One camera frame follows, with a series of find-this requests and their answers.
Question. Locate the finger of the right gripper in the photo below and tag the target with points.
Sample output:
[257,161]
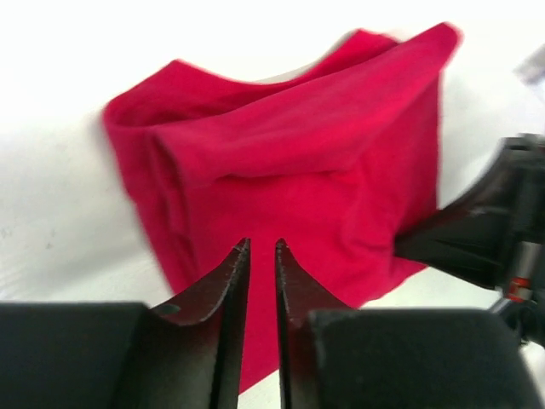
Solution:
[465,238]

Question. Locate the bright red t shirt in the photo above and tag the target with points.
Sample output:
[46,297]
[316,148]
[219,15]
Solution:
[336,161]

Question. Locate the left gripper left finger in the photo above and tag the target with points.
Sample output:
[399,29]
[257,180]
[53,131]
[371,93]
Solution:
[183,353]

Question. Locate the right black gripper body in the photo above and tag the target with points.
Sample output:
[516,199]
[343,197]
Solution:
[521,305]

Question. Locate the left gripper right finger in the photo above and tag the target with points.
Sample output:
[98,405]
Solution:
[333,356]

